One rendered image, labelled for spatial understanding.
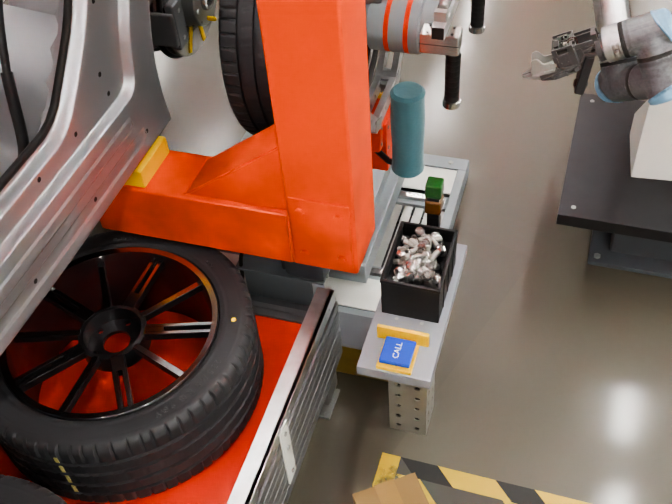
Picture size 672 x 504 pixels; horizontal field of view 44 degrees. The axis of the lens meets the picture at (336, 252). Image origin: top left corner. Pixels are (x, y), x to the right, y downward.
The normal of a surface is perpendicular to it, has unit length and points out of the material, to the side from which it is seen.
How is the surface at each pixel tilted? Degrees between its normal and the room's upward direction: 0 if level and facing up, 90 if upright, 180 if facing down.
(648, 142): 90
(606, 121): 0
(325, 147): 90
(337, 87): 90
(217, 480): 0
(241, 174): 90
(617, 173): 0
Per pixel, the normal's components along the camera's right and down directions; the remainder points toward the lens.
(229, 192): -0.29, 0.70
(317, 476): -0.07, -0.69
